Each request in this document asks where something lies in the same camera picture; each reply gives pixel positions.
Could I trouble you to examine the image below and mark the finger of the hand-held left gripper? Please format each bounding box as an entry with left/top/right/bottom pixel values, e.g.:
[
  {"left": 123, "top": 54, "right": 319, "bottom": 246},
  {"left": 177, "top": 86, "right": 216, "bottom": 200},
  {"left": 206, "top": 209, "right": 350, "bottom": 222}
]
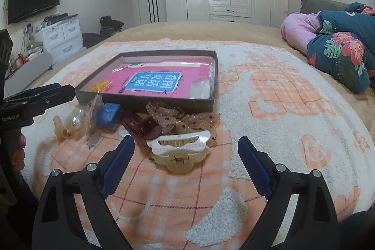
[
  {"left": 22, "top": 84, "right": 76, "bottom": 119},
  {"left": 4, "top": 83, "right": 63, "bottom": 104}
]

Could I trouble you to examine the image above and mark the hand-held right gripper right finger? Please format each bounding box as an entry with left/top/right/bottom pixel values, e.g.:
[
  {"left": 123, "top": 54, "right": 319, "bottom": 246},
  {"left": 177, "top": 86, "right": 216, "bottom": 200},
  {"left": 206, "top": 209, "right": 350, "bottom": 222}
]
[{"left": 238, "top": 136, "right": 342, "bottom": 250}]

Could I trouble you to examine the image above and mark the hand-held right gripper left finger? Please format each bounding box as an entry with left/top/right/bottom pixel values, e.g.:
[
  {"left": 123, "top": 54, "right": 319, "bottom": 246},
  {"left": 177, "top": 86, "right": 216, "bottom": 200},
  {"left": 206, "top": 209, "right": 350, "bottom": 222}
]
[{"left": 32, "top": 135, "right": 135, "bottom": 250}]

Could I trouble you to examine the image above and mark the pearl hair tie packet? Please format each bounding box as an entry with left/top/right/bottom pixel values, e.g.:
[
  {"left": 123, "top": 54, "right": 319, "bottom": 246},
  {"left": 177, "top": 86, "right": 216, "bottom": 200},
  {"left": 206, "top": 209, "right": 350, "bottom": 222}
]
[{"left": 64, "top": 94, "right": 104, "bottom": 140}]

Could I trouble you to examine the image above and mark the dark red hair clip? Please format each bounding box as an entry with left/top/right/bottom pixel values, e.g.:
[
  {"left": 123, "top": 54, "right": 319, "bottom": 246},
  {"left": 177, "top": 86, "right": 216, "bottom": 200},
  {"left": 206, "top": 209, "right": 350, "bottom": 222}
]
[{"left": 121, "top": 111, "right": 162, "bottom": 141}]

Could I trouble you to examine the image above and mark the small blue case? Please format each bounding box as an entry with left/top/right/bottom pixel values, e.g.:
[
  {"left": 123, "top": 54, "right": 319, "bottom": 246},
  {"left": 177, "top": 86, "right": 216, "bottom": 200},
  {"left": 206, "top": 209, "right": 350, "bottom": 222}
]
[{"left": 96, "top": 103, "right": 122, "bottom": 131}]

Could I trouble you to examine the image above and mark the cream hair claw clip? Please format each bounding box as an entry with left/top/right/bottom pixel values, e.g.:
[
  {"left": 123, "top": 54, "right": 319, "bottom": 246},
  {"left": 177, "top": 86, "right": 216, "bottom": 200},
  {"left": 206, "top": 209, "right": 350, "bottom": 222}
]
[{"left": 146, "top": 130, "right": 211, "bottom": 174}]

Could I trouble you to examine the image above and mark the brown cardboard box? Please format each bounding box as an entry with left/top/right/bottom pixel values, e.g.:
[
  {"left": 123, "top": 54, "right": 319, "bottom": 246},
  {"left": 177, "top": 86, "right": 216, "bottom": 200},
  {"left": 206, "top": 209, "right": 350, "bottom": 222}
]
[{"left": 75, "top": 50, "right": 219, "bottom": 114}]

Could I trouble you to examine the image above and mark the mesh bow hair accessory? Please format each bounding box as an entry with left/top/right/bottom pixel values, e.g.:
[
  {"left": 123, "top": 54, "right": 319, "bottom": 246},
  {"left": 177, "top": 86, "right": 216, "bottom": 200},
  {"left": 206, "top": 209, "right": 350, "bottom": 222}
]
[{"left": 146, "top": 101, "right": 221, "bottom": 142}]

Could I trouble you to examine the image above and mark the person's left hand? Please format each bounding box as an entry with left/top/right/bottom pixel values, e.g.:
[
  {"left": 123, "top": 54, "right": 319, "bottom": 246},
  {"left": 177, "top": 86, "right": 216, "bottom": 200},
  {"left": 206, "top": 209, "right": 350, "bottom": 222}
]
[{"left": 12, "top": 133, "right": 27, "bottom": 172}]

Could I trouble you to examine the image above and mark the grey padded bench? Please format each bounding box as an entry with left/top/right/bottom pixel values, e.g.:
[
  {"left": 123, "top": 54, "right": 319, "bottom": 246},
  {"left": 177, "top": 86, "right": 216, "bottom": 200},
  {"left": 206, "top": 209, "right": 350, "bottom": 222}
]
[{"left": 4, "top": 51, "right": 53, "bottom": 96}]

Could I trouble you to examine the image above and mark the yellow hair clip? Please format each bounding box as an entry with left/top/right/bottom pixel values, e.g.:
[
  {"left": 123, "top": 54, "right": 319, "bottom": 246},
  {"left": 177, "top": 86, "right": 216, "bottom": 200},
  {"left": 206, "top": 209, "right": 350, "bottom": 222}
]
[{"left": 89, "top": 80, "right": 113, "bottom": 93}]

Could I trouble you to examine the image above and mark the orange white printed blanket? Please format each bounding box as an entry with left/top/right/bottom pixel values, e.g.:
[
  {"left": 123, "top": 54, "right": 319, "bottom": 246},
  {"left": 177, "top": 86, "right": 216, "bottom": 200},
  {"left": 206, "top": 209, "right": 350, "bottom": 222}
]
[{"left": 22, "top": 37, "right": 375, "bottom": 250}]

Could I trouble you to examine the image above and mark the white drawer cabinet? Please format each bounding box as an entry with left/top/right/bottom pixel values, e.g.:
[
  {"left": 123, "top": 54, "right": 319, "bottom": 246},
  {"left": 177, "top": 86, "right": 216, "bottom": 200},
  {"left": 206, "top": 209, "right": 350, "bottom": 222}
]
[{"left": 39, "top": 17, "right": 84, "bottom": 65}]

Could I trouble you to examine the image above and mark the dark floor bag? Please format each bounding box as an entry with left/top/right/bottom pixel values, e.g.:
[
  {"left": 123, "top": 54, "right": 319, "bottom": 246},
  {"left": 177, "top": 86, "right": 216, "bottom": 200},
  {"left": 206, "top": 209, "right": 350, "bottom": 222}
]
[{"left": 82, "top": 32, "right": 104, "bottom": 49}]

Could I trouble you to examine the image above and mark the clear plastic packet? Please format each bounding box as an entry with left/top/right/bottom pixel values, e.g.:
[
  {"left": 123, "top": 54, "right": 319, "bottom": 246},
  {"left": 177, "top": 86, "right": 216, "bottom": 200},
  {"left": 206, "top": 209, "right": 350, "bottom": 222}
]
[{"left": 190, "top": 80, "right": 211, "bottom": 100}]

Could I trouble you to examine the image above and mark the dark clothes pile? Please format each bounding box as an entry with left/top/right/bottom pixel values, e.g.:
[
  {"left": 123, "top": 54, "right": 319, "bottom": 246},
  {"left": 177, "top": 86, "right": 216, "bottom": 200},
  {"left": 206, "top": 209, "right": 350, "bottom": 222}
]
[{"left": 99, "top": 15, "right": 125, "bottom": 34}]

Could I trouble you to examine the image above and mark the pink book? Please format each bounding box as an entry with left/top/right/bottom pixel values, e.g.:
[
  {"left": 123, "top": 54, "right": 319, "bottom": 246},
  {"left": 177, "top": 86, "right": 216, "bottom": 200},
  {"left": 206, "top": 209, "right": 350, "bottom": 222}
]
[{"left": 110, "top": 62, "right": 212, "bottom": 99}]

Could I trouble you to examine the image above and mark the blue floral quilt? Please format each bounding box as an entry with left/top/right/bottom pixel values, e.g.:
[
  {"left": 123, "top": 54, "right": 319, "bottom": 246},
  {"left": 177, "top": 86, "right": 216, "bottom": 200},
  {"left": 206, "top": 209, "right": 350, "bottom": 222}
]
[{"left": 306, "top": 2, "right": 375, "bottom": 94}]

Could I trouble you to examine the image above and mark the grey pillow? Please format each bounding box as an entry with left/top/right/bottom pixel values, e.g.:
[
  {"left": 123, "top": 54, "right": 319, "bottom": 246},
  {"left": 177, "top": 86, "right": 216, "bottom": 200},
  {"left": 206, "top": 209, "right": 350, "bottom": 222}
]
[{"left": 300, "top": 0, "right": 353, "bottom": 15}]

